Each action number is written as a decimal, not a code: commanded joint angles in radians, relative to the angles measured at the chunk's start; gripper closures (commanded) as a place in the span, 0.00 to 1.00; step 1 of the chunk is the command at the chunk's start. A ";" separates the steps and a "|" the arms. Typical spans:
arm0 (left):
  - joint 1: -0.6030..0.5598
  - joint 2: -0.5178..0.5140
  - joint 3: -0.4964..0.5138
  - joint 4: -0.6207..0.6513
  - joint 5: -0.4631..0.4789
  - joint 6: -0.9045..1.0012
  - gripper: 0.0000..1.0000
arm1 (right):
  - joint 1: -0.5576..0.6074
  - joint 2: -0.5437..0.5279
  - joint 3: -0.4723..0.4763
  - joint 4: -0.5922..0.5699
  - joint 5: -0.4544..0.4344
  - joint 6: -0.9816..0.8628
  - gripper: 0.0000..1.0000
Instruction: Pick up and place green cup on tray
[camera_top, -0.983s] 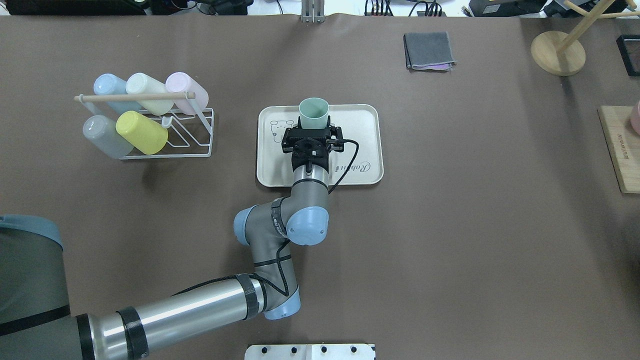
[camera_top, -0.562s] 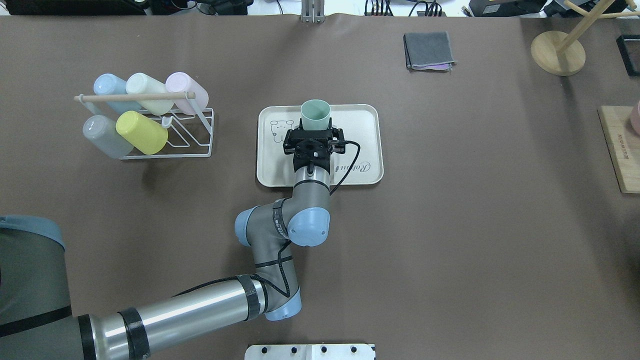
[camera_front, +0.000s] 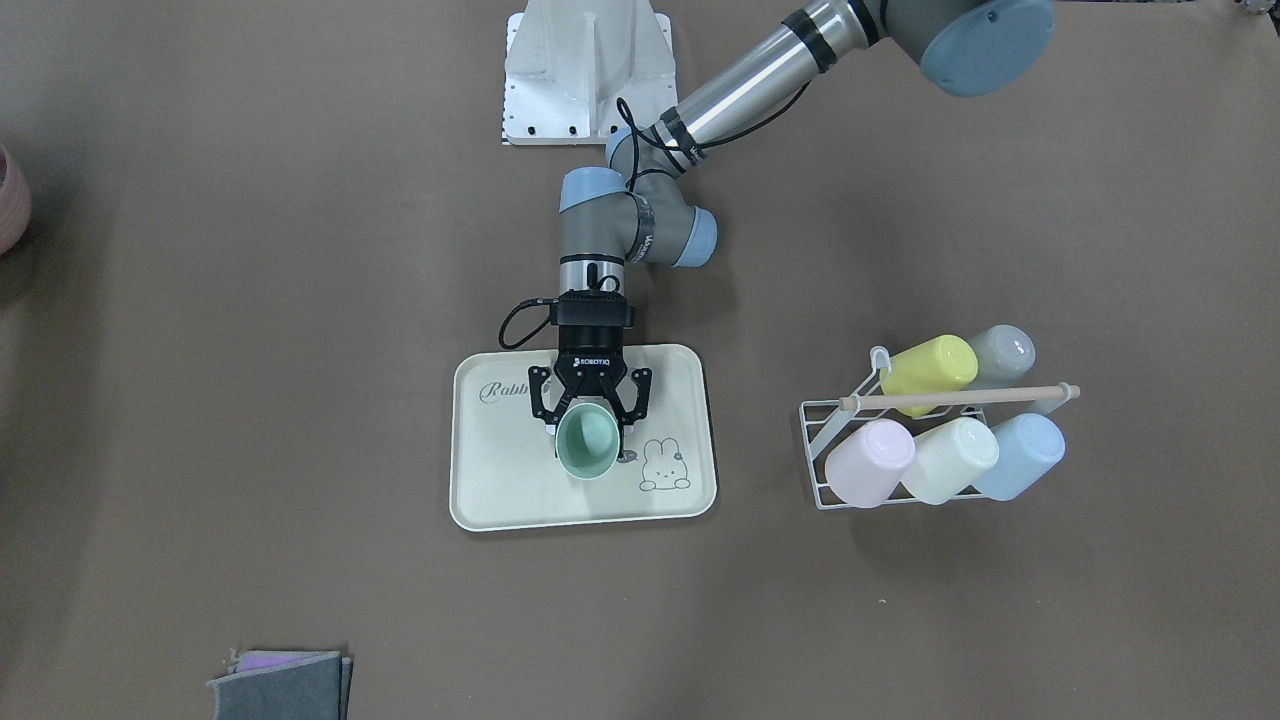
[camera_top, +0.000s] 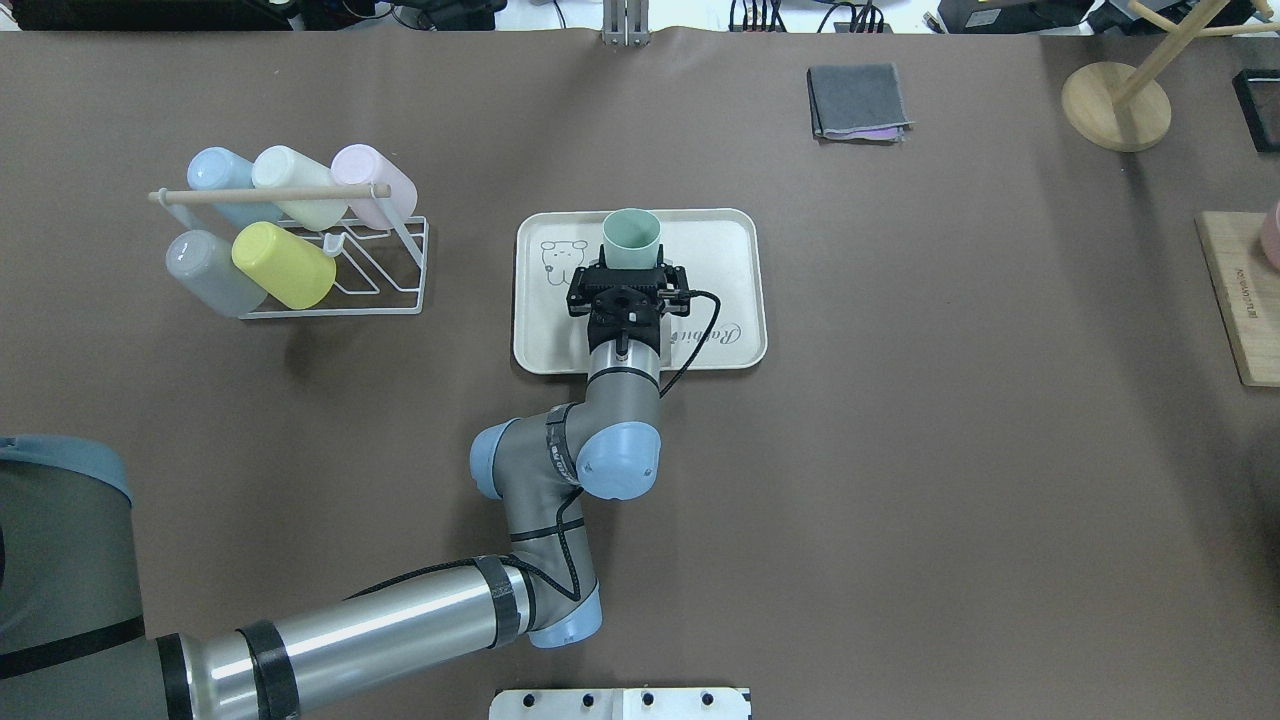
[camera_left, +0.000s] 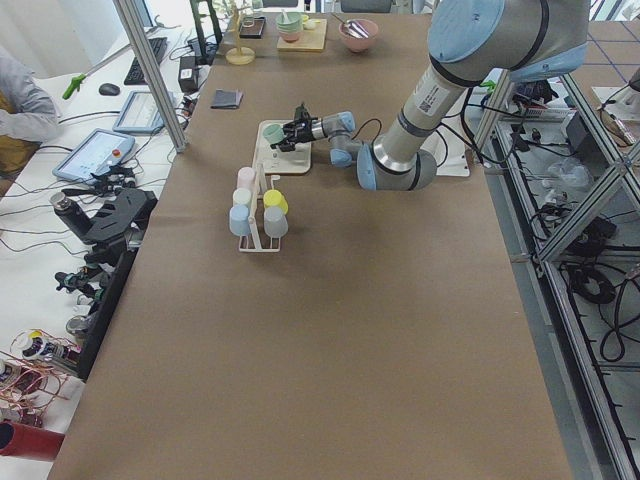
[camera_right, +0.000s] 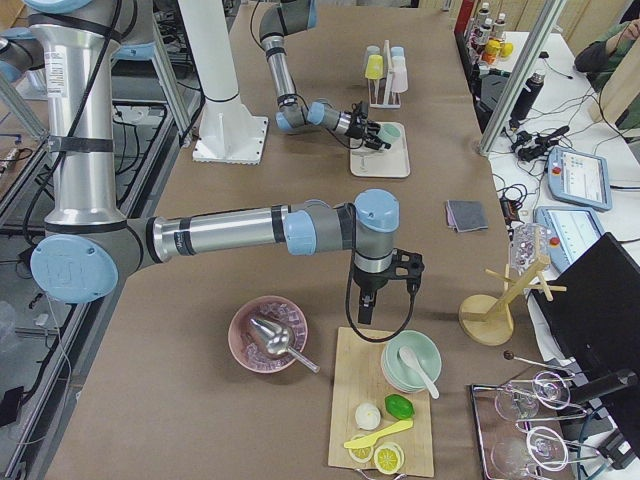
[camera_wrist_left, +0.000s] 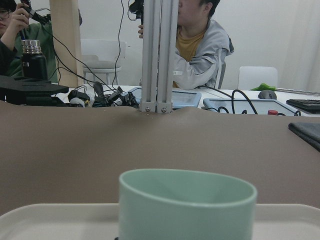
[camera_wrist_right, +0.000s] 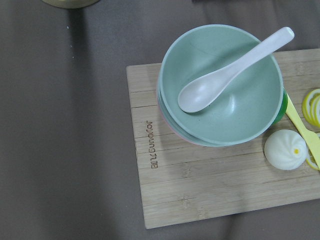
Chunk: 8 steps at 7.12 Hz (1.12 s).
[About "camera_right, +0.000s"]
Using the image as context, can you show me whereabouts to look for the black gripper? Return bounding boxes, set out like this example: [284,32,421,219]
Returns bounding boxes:
[353,267,394,324]
[348,109,391,150]

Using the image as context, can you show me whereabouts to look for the green plastic cup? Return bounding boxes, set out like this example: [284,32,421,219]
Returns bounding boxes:
[377,122,401,145]

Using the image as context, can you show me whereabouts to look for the white rabbit print tray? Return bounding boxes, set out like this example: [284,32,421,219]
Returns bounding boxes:
[349,122,410,178]

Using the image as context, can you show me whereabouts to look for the pink plastic cup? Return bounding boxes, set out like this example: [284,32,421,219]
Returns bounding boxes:
[391,68,408,94]

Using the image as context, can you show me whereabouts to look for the yellow plastic cup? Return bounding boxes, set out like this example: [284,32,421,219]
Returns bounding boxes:
[364,54,384,81]

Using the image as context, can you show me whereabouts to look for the cream white plastic cup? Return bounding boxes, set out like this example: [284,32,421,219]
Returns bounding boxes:
[392,56,406,72]

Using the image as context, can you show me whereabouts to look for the grey translucent plastic cup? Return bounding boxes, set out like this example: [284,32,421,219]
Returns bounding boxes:
[365,45,380,58]

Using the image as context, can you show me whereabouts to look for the light blue plastic cup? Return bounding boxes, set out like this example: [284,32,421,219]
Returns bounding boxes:
[391,46,405,57]

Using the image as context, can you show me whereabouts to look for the white ceramic spoon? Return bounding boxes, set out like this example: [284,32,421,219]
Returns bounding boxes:
[399,346,440,400]

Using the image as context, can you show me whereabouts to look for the wooden cutting board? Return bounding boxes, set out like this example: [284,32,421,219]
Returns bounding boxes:
[328,327,435,477]

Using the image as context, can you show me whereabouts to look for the stacked mint green bowls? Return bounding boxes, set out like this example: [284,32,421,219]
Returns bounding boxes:
[381,329,443,393]

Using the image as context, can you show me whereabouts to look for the metal ice scoop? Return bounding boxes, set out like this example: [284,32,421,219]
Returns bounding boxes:
[248,315,320,373]

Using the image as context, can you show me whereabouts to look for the green lime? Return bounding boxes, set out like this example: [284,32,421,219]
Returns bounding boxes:
[384,394,415,420]

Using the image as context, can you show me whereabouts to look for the white garlic bulb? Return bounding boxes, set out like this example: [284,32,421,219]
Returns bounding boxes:
[354,402,382,431]

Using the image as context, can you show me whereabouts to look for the wooden mug tree stand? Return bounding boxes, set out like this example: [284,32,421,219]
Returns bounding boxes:
[458,258,567,346]

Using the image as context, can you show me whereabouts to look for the folded grey cloth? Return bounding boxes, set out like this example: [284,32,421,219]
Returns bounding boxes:
[445,200,488,233]

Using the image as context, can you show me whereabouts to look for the yellow plastic knife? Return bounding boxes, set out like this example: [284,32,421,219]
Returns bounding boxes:
[343,418,414,449]

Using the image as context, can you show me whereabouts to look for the lemon slice left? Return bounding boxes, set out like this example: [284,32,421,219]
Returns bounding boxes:
[348,446,374,464]

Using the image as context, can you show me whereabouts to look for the lemon slice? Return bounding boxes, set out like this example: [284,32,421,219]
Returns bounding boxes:
[348,446,374,464]
[373,443,405,475]

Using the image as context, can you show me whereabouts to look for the lemon slice right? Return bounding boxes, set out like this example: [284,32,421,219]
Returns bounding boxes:
[373,443,405,475]

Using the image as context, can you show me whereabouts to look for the black water bottle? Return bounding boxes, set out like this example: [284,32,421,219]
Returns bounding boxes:
[511,71,546,121]

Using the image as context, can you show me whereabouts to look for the clear glass mug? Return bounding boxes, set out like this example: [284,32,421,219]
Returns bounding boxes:
[509,223,550,274]

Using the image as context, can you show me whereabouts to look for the upper wine glass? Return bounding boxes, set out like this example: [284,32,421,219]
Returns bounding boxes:
[494,370,587,422]

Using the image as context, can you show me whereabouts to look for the wine glass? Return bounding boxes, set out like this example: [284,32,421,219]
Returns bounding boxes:
[494,370,587,422]
[490,424,601,480]

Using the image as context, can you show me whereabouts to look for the upper teach pendant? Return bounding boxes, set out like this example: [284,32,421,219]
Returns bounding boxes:
[547,146,613,211]

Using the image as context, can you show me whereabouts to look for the teach pendant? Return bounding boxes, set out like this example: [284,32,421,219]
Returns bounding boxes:
[534,206,605,273]
[547,146,613,211]

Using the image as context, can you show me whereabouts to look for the lower teach pendant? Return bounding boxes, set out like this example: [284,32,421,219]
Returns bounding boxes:
[534,206,605,273]

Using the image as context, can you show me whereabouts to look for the black monitor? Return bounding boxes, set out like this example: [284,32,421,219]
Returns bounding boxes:
[532,233,639,423]

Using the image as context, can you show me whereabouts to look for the lower wine glass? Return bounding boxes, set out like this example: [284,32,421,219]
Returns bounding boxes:
[490,424,601,480]

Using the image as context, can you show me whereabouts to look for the seated person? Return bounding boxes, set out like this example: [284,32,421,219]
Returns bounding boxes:
[572,19,640,131]

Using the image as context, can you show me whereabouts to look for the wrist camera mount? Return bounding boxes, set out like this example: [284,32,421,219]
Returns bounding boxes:
[352,101,369,118]
[390,249,425,280]

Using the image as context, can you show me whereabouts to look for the white wire cup rack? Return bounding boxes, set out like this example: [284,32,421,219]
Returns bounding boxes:
[364,40,401,109]

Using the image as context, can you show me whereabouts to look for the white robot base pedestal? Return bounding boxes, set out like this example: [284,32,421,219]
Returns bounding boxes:
[179,0,268,165]

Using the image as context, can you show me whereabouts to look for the black wire glass rack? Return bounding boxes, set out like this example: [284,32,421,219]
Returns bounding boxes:
[470,384,572,479]

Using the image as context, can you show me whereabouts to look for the aluminium frame post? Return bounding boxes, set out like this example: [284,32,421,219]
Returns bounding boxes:
[478,0,567,157]

